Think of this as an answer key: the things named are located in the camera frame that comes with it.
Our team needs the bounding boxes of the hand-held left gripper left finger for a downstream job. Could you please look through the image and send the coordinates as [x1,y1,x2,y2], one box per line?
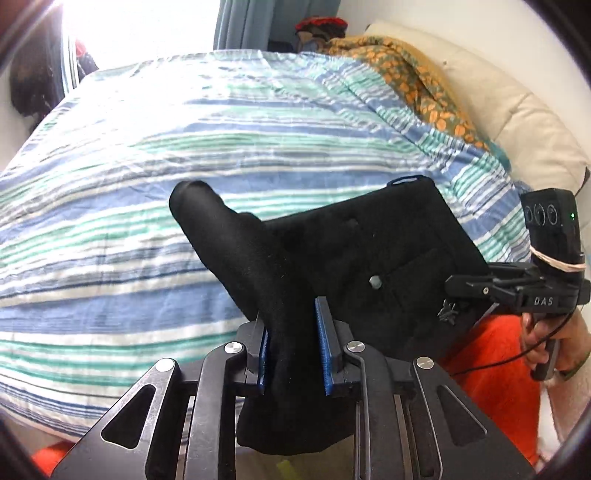
[48,318,271,480]

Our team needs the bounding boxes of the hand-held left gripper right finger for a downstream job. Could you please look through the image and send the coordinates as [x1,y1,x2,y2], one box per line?
[314,296,539,480]

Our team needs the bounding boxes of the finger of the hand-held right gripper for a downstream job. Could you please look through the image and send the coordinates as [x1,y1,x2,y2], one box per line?
[444,271,502,305]

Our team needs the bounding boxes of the black pants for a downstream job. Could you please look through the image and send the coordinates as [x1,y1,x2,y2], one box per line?
[168,174,502,457]

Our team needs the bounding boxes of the person's right forearm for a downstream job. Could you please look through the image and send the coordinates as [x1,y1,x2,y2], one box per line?
[538,369,587,462]

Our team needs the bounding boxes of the person's right hand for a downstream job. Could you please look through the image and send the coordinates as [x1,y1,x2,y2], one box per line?
[519,307,591,372]

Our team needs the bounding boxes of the light blue cloth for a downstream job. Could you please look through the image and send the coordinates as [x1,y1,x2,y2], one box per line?
[487,141,513,171]

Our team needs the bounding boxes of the cream padded headboard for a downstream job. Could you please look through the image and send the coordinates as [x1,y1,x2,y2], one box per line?
[365,18,591,195]

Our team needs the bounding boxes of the green wristband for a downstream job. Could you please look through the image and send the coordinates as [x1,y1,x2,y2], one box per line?
[556,353,591,381]

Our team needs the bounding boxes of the orange floral cloth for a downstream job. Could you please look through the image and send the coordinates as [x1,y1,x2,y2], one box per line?
[323,36,492,153]

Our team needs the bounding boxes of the blue green striped blanket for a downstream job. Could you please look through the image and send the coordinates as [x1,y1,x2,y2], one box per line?
[0,50,532,437]

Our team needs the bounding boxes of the red and black cloth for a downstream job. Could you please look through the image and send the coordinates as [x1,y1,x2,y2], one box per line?
[295,17,347,47]

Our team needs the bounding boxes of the blue curtain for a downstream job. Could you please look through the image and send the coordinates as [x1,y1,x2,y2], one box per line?
[213,0,342,52]

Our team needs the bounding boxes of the red cloth item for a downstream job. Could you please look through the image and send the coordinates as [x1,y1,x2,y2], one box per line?
[76,39,100,77]

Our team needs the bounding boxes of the bright window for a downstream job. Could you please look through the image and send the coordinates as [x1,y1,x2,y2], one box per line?
[60,0,222,75]

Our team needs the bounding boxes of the dark hanging clothes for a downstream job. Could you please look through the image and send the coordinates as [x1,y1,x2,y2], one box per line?
[9,41,70,116]

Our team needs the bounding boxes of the thin black cable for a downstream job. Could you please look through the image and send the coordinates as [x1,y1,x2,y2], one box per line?
[443,309,583,376]

